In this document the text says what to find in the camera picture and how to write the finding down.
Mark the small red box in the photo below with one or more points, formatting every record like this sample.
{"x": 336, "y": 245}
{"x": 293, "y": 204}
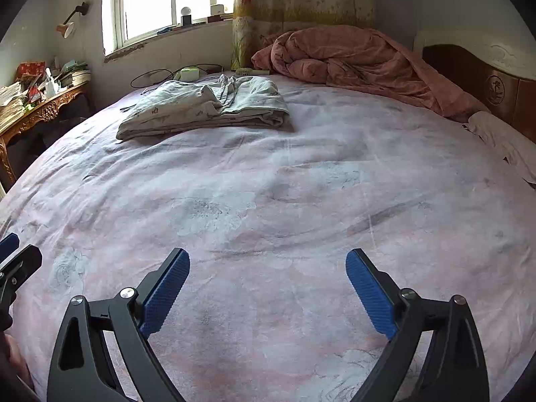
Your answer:
{"x": 214, "y": 19}

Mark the window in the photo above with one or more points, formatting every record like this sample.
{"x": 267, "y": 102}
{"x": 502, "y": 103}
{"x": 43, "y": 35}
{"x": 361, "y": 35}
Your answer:
{"x": 167, "y": 0}

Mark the person's left hand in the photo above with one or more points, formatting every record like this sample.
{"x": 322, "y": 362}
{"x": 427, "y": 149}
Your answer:
{"x": 19, "y": 362}

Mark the pile of books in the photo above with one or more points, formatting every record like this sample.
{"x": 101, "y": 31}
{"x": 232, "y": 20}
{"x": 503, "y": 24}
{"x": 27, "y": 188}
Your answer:
{"x": 16, "y": 96}

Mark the small globe lamp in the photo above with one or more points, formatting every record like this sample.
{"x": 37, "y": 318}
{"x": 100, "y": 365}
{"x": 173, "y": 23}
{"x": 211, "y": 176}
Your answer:
{"x": 186, "y": 16}

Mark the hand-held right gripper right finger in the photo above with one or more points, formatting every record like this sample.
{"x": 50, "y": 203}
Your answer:
{"x": 368, "y": 291}

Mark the yellow patterned curtain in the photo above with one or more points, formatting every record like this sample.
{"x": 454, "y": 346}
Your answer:
{"x": 301, "y": 4}

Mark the salmon pink quilt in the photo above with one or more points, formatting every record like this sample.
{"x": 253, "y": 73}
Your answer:
{"x": 356, "y": 58}

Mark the white comb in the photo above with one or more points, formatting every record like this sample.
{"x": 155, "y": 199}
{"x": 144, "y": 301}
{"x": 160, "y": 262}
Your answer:
{"x": 243, "y": 71}

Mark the pale pink pillow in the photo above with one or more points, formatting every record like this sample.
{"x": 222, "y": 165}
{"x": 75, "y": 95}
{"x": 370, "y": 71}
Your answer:
{"x": 502, "y": 142}

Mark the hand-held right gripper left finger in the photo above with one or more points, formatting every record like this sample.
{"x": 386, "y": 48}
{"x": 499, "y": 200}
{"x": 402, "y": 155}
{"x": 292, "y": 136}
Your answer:
{"x": 165, "y": 293}

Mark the white printed pants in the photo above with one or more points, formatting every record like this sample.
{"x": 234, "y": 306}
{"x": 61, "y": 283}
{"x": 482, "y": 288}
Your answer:
{"x": 188, "y": 106}

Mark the white bottle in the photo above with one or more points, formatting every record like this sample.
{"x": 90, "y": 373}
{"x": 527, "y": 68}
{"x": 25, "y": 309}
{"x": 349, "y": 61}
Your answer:
{"x": 51, "y": 86}

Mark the carved wooden desk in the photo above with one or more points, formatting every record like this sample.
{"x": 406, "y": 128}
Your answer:
{"x": 46, "y": 111}

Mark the small white box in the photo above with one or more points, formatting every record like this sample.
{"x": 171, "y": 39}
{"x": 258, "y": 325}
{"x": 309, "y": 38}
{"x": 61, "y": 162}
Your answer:
{"x": 217, "y": 10}

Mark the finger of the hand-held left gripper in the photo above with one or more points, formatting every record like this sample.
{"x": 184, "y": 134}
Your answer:
{"x": 9, "y": 245}
{"x": 23, "y": 266}

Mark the pink bed sheet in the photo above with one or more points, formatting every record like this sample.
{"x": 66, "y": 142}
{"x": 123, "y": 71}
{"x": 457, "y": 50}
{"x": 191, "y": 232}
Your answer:
{"x": 272, "y": 201}

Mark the wooden headboard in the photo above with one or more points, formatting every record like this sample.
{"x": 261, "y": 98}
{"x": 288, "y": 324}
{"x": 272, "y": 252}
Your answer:
{"x": 469, "y": 71}

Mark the wall lamp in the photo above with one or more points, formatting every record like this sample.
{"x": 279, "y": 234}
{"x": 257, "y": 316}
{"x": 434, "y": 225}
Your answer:
{"x": 67, "y": 28}

